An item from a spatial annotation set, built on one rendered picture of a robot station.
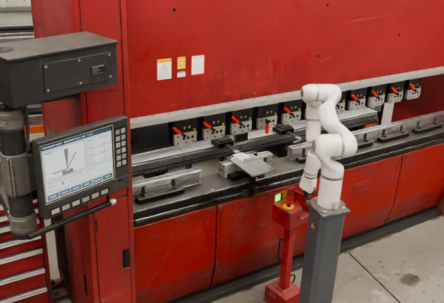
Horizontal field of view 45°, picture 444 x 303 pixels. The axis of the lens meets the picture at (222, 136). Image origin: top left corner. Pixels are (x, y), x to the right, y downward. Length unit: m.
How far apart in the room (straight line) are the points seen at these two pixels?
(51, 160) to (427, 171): 3.31
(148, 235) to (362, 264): 1.84
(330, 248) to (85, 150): 1.47
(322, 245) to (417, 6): 1.97
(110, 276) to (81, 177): 0.90
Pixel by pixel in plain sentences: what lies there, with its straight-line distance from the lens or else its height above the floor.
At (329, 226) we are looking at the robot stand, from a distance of 2.98.
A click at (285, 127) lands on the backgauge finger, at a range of 3.90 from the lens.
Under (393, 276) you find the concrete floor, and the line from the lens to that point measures 4.30.
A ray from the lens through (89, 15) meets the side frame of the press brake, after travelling 2.53.
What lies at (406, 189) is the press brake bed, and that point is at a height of 0.42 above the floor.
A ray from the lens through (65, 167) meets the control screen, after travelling 2.34.
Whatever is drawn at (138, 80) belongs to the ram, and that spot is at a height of 1.61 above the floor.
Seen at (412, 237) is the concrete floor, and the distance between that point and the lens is 4.82.
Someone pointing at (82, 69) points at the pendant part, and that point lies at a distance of 2.28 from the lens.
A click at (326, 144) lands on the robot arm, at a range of 2.77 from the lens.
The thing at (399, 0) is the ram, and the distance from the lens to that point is 4.00.
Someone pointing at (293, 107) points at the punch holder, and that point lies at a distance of 3.56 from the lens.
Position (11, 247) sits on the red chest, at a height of 0.68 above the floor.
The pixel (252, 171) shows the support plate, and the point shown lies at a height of 1.00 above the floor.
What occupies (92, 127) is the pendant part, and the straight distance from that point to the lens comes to 2.35.
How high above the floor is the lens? 2.48
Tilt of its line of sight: 23 degrees down
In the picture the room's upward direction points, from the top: 2 degrees clockwise
